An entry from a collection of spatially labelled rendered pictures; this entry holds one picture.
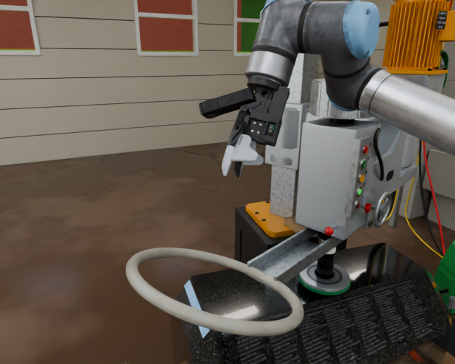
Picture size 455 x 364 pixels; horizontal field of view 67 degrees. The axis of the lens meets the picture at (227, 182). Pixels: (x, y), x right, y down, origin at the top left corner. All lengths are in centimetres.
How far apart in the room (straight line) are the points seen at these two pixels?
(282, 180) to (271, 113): 164
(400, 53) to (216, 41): 613
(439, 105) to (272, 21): 33
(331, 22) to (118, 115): 669
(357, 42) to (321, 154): 70
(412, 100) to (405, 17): 117
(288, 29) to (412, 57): 121
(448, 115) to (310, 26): 28
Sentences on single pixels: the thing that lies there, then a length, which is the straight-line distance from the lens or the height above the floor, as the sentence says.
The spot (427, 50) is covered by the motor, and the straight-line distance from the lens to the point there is 187.
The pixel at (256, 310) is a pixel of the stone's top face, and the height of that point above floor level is 87.
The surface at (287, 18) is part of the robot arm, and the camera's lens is 70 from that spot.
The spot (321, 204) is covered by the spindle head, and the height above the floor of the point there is 129.
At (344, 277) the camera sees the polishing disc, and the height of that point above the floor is 93.
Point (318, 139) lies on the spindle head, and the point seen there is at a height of 154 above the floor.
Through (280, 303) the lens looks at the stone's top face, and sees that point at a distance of 149.
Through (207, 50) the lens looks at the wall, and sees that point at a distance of 764.
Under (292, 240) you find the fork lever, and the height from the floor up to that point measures 115.
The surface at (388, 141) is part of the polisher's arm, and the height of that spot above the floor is 147.
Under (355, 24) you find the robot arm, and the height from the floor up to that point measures 186.
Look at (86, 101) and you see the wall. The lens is 714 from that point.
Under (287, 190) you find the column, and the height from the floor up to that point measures 99.
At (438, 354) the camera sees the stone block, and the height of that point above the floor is 55.
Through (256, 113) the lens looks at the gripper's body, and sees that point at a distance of 66.
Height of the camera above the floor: 181
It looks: 20 degrees down
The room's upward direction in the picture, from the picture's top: straight up
